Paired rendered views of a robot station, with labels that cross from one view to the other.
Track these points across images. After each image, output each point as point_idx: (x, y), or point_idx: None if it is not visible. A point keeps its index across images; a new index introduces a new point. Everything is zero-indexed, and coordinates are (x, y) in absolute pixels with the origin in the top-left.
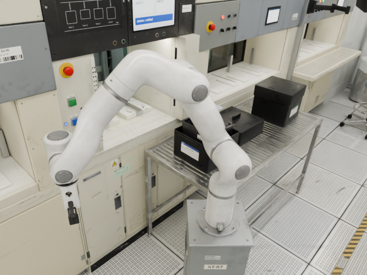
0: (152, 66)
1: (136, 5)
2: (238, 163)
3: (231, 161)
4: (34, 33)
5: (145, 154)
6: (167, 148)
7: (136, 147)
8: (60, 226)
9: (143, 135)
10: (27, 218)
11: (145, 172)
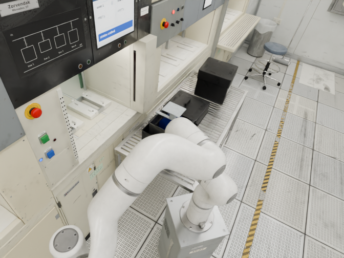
0: (172, 156)
1: (99, 20)
2: (230, 194)
3: (223, 192)
4: None
5: (115, 151)
6: (134, 143)
7: (107, 148)
8: (49, 237)
9: (112, 136)
10: (17, 250)
11: (115, 164)
